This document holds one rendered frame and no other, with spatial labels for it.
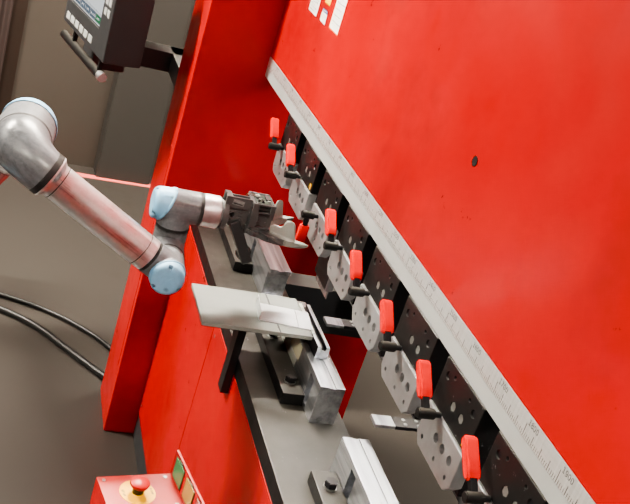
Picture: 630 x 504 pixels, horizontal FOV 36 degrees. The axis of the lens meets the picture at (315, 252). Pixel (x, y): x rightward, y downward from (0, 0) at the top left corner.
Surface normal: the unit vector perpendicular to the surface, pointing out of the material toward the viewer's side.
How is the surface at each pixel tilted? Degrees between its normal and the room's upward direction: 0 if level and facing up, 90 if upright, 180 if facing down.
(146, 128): 90
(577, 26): 90
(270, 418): 0
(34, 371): 0
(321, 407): 90
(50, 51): 90
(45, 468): 0
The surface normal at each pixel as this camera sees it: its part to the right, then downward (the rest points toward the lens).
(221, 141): 0.24, 0.45
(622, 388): -0.93, -0.16
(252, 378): 0.29, -0.88
